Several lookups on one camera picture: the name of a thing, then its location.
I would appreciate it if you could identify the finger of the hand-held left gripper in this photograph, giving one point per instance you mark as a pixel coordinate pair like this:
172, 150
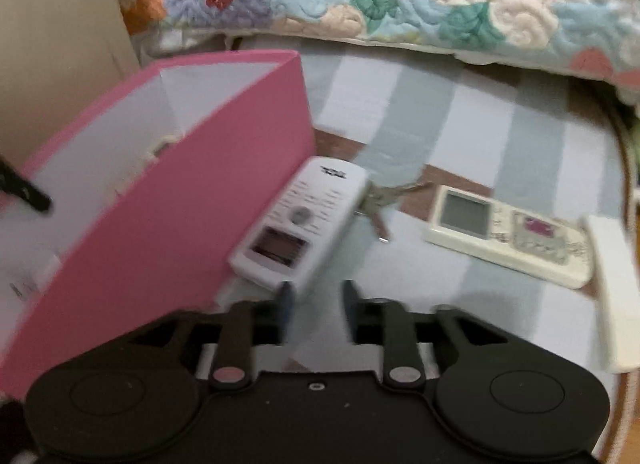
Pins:
27, 191

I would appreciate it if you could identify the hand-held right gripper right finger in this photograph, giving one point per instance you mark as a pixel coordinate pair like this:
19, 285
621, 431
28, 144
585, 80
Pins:
351, 309

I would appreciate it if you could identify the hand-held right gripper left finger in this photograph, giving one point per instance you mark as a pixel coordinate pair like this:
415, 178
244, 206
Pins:
286, 304

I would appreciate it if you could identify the white remote control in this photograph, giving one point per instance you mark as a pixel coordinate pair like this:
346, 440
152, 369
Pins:
300, 224

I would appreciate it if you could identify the pink cardboard box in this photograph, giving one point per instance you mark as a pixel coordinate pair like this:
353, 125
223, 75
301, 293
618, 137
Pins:
200, 204

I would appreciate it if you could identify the cream remote with red buttons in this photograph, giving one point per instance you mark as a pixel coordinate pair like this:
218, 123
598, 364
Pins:
500, 234

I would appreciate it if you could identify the plain cream remote control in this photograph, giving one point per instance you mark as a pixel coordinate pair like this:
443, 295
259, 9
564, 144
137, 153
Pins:
617, 294

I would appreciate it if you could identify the beige furniture panel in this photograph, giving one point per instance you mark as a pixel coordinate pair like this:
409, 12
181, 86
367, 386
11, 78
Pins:
55, 44

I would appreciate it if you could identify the striped checkered rug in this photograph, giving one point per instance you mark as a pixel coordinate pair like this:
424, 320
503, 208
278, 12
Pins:
475, 134

